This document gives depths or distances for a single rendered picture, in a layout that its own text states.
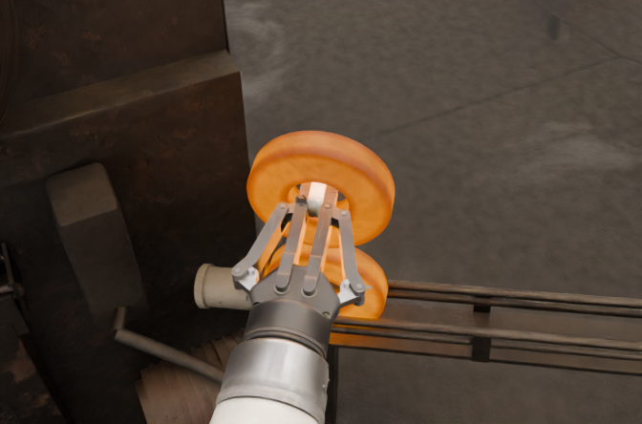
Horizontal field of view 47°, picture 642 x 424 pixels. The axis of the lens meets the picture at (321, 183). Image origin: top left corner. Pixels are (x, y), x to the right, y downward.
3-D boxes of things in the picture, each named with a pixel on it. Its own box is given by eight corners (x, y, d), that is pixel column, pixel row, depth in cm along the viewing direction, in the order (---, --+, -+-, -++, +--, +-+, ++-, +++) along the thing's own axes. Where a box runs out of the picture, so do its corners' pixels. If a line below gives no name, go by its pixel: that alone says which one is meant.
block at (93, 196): (82, 281, 113) (39, 171, 95) (134, 263, 115) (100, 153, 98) (98, 335, 106) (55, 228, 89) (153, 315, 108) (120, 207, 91)
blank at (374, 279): (314, 318, 104) (309, 338, 102) (248, 250, 96) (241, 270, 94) (410, 300, 95) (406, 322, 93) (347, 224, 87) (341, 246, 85)
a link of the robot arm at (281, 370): (323, 450, 63) (334, 386, 67) (322, 405, 56) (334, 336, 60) (221, 434, 64) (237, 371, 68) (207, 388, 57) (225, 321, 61)
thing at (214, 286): (212, 281, 104) (203, 254, 99) (273, 286, 102) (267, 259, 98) (200, 316, 100) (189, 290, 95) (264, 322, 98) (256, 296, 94)
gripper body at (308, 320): (239, 371, 67) (261, 286, 73) (331, 384, 66) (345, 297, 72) (229, 329, 62) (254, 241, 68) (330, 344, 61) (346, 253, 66)
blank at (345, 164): (243, 123, 75) (233, 147, 73) (394, 134, 72) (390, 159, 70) (265, 220, 87) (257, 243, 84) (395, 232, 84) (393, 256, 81)
